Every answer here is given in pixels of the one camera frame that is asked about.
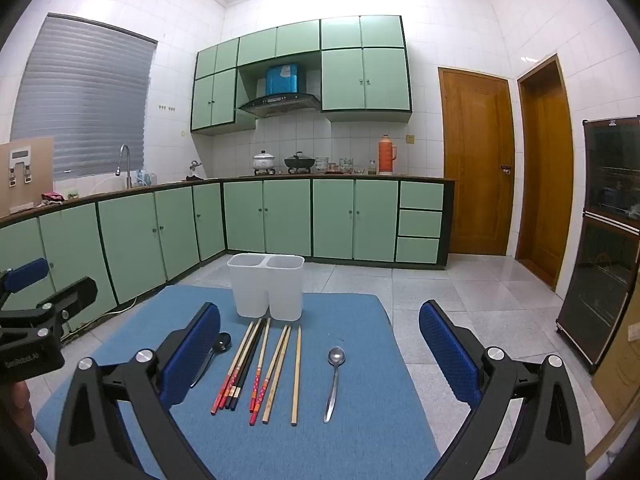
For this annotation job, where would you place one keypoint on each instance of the black chopstick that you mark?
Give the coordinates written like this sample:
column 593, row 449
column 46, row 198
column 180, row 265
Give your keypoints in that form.
column 239, row 380
column 244, row 380

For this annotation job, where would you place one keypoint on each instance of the brown cardboard box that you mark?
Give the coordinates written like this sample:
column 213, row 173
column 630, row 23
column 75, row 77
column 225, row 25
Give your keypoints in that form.
column 622, row 375

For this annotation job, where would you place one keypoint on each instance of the blue table mat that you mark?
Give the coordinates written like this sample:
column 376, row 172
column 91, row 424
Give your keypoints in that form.
column 300, row 450

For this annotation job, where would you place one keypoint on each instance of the white plastic utensil holder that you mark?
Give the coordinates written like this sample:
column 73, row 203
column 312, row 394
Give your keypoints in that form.
column 260, row 290

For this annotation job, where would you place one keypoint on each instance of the green base cabinets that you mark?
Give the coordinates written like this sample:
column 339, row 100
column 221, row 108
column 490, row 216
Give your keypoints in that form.
column 290, row 220

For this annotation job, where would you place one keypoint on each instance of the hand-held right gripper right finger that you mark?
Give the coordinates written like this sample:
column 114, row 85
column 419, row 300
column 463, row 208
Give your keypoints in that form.
column 447, row 355

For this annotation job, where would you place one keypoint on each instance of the black wok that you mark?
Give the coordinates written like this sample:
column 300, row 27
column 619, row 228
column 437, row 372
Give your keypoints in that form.
column 300, row 162

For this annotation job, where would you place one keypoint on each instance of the white cooking pot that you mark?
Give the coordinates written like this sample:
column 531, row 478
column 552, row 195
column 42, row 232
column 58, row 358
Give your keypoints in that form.
column 263, row 162

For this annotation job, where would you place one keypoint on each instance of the range hood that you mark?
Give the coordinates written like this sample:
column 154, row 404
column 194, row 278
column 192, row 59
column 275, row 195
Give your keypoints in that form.
column 280, row 104

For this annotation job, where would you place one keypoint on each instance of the cardboard box with white device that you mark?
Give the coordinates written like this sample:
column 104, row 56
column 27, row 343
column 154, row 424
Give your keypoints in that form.
column 42, row 180

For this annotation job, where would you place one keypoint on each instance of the green wall cabinets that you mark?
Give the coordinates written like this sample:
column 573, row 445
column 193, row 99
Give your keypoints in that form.
column 365, row 80

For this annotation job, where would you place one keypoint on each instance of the bottles beside faucet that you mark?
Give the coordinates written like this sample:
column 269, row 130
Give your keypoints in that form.
column 145, row 178

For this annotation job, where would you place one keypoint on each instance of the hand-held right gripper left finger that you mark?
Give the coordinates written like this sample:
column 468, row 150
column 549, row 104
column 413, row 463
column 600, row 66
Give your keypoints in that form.
column 192, row 355

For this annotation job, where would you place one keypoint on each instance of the black spoon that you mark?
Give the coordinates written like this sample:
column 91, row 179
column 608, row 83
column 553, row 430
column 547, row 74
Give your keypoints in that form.
column 223, row 343

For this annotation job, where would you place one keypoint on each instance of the plain wooden door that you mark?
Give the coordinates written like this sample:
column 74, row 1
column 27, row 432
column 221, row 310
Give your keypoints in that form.
column 545, row 175

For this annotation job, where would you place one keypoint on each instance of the steel spoon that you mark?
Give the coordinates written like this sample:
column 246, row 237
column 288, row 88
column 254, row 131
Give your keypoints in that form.
column 336, row 357

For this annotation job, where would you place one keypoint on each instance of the steel kitchen faucet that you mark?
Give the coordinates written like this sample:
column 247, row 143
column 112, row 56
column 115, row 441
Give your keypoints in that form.
column 128, row 175

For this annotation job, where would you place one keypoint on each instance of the person's left hand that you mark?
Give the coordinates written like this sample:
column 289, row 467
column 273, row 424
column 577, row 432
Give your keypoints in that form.
column 21, row 397

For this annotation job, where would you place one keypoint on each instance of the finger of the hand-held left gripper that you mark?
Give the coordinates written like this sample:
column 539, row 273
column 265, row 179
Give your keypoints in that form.
column 27, row 272
column 75, row 295

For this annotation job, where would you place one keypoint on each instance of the red striped wooden chopstick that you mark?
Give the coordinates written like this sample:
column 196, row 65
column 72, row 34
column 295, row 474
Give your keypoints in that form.
column 242, row 360
column 235, row 360

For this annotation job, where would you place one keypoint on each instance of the red cloth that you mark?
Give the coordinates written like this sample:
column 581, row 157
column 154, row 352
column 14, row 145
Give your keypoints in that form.
column 52, row 197

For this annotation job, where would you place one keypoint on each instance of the orange thermos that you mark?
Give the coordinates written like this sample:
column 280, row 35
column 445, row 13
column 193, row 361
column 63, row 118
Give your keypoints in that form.
column 385, row 157

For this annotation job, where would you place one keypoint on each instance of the plain wooden chopstick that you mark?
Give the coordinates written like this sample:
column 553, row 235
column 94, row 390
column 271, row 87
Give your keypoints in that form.
column 279, row 375
column 297, row 375
column 274, row 375

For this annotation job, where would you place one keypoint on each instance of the black glass-door cabinet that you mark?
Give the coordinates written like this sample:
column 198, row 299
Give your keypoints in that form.
column 600, row 285

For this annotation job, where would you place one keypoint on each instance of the grey window blind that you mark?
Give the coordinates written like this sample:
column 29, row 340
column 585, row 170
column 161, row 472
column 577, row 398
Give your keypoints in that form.
column 85, row 100

